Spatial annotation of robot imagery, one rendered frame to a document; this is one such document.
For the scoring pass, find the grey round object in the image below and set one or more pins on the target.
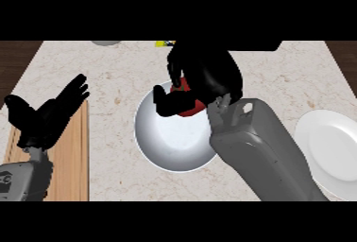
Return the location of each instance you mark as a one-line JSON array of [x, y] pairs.
[[107, 43]]

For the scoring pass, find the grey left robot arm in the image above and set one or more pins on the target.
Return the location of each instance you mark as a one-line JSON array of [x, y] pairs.
[[23, 176]]

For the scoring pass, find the wooden cutting board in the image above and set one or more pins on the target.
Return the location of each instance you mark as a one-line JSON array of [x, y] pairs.
[[70, 157]]

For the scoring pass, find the black appliance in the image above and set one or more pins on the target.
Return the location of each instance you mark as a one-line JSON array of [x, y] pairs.
[[256, 45]]

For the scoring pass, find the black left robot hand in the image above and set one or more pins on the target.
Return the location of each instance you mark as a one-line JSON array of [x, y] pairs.
[[49, 116]]

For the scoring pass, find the white bowl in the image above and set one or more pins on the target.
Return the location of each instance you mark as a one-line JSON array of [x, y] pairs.
[[176, 141]]

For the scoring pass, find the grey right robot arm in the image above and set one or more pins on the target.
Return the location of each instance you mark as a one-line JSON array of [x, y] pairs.
[[260, 151]]

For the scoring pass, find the white plate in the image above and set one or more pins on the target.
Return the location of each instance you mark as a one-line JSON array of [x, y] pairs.
[[333, 151]]

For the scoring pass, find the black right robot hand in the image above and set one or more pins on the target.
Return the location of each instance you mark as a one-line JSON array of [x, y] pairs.
[[209, 72]]

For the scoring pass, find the yellow packet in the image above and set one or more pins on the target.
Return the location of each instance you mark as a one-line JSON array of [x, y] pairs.
[[164, 43]]

